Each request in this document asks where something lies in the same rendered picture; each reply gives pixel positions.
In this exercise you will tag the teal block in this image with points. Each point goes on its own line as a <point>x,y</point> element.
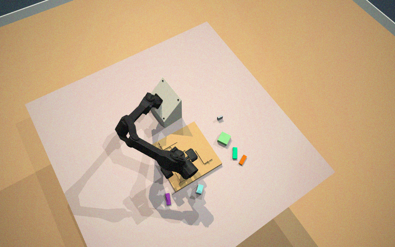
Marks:
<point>199,189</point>

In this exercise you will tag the orange flat bar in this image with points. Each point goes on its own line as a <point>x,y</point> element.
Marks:
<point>242,160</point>

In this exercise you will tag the purple rectangular block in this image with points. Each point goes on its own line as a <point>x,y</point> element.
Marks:
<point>168,198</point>

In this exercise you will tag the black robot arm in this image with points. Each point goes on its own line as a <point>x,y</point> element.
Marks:
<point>166,159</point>

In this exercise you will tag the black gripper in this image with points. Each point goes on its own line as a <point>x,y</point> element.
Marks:
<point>191,156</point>

